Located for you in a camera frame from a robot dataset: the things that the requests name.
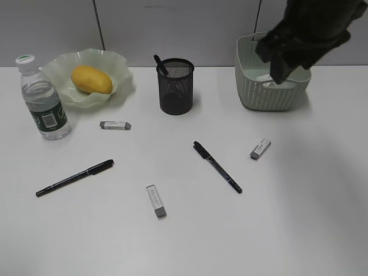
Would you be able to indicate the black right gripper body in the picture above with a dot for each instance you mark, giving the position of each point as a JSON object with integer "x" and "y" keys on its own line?
{"x": 285, "y": 52}

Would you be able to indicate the waste paper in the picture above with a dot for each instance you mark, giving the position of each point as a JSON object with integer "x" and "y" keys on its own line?
{"x": 266, "y": 80}

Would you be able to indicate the black pen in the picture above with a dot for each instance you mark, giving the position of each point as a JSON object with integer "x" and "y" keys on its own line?
{"x": 96, "y": 169}
{"x": 209, "y": 158}
{"x": 165, "y": 73}

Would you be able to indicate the yellow mango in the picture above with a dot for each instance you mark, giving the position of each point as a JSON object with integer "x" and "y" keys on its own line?
{"x": 91, "y": 80}

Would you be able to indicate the clear plastic water bottle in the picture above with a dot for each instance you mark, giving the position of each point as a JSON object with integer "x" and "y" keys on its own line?
{"x": 42, "y": 100}

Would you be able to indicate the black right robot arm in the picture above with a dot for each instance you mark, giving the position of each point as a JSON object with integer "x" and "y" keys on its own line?
{"x": 307, "y": 32}

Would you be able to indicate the green woven plastic basket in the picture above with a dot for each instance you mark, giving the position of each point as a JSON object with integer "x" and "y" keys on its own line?
{"x": 253, "y": 95}

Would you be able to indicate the grey eraser right side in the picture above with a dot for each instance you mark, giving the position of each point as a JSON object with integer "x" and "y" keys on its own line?
{"x": 260, "y": 148}

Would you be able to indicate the black mesh pen holder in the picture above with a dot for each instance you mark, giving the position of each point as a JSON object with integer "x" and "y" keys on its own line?
{"x": 180, "y": 72}

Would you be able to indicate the grey eraser near plate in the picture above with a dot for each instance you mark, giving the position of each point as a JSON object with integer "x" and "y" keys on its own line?
{"x": 115, "y": 125}

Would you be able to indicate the grey eraser front centre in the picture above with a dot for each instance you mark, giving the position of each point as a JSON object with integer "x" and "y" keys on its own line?
{"x": 156, "y": 201}

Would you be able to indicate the green wavy glass plate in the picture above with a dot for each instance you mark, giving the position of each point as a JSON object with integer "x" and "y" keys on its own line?
{"x": 114, "y": 65}

